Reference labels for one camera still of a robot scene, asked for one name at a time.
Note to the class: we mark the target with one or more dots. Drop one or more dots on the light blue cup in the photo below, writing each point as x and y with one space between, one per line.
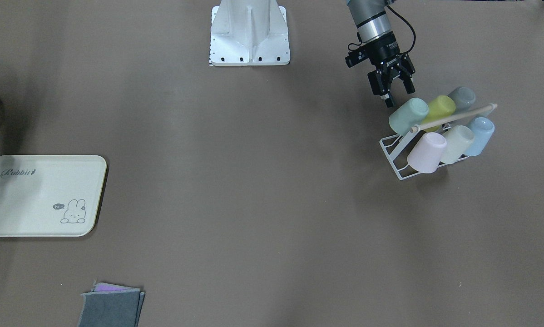
483 129

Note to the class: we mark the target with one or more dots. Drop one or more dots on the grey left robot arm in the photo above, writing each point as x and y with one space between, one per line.
371 21

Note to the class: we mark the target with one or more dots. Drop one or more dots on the pink cup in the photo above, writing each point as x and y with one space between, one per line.
426 155

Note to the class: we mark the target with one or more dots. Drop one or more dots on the green cup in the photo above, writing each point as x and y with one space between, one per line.
412 112

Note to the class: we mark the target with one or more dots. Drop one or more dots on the yellow cup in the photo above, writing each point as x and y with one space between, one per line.
439 108

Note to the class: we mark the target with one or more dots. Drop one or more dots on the purple cloth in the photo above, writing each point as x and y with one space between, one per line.
108 287

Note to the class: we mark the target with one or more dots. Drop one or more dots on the cream white cup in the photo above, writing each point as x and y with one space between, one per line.
459 139

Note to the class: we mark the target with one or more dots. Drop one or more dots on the grey cloth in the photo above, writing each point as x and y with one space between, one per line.
111 309

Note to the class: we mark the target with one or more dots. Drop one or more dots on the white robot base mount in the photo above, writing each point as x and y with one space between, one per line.
249 33

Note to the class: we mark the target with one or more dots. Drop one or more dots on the cream rabbit tray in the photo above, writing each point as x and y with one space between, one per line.
50 195

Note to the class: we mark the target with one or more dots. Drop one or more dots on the grey cup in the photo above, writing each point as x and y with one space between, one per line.
463 98

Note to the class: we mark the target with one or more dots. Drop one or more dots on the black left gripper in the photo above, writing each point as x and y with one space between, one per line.
387 50

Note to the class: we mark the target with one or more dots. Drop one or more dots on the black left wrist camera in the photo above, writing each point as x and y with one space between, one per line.
357 55

